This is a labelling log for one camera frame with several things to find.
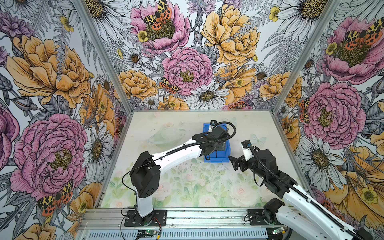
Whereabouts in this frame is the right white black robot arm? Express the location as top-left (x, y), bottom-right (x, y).
top-left (229, 146), bottom-right (373, 240)

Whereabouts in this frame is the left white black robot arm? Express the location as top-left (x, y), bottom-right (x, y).
top-left (128, 121), bottom-right (237, 219)

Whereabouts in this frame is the blue plastic bin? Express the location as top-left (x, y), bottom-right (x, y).
top-left (203, 123), bottom-right (231, 163)

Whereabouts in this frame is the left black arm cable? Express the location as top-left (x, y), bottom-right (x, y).
top-left (121, 121), bottom-right (237, 208)

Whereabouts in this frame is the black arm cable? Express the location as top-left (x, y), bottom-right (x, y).
top-left (121, 121), bottom-right (237, 208)
top-left (248, 145), bottom-right (365, 240)

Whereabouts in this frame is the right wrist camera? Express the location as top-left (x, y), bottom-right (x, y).
top-left (241, 140), bottom-right (254, 162)

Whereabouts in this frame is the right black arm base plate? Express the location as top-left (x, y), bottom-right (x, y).
top-left (247, 209), bottom-right (282, 226)

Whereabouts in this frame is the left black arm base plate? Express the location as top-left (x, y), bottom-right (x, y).
top-left (124, 209), bottom-right (168, 227)

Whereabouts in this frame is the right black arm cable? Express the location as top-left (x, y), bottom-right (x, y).
top-left (248, 145), bottom-right (365, 240)

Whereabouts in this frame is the aluminium front rail frame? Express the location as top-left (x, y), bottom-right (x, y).
top-left (75, 208), bottom-right (308, 240)

